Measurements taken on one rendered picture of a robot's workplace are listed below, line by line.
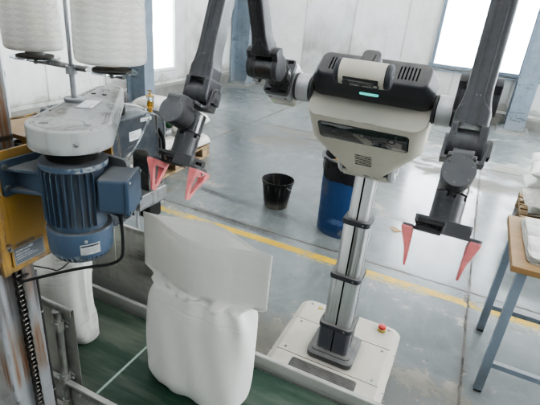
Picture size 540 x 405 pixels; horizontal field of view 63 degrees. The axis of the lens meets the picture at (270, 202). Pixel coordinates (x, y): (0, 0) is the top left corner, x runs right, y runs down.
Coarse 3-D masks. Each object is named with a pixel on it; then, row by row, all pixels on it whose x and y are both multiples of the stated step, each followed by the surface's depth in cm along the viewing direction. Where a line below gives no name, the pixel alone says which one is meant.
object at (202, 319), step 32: (160, 224) 141; (192, 224) 144; (160, 256) 147; (192, 256) 133; (224, 256) 130; (256, 256) 129; (160, 288) 145; (192, 288) 138; (224, 288) 135; (256, 288) 133; (160, 320) 147; (192, 320) 140; (224, 320) 136; (256, 320) 144; (160, 352) 153; (192, 352) 144; (224, 352) 139; (192, 384) 150; (224, 384) 144
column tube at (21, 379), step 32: (0, 64) 99; (0, 96) 101; (0, 128) 103; (0, 288) 114; (32, 288) 123; (0, 320) 116; (32, 320) 126; (0, 352) 122; (0, 384) 129; (32, 384) 132
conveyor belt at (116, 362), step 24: (120, 312) 196; (120, 336) 183; (144, 336) 184; (96, 360) 170; (120, 360) 171; (144, 360) 172; (96, 384) 160; (120, 384) 160; (144, 384) 161; (264, 384) 166; (288, 384) 167
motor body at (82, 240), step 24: (48, 168) 94; (72, 168) 95; (96, 168) 98; (48, 192) 98; (72, 192) 97; (48, 216) 101; (72, 216) 100; (96, 216) 102; (48, 240) 104; (72, 240) 101; (96, 240) 104
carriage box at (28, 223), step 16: (16, 128) 116; (16, 144) 109; (0, 160) 99; (0, 192) 101; (0, 208) 101; (16, 208) 106; (32, 208) 110; (0, 224) 102; (16, 224) 107; (32, 224) 111; (0, 240) 103; (16, 240) 108; (32, 240) 112; (0, 256) 105; (0, 272) 107
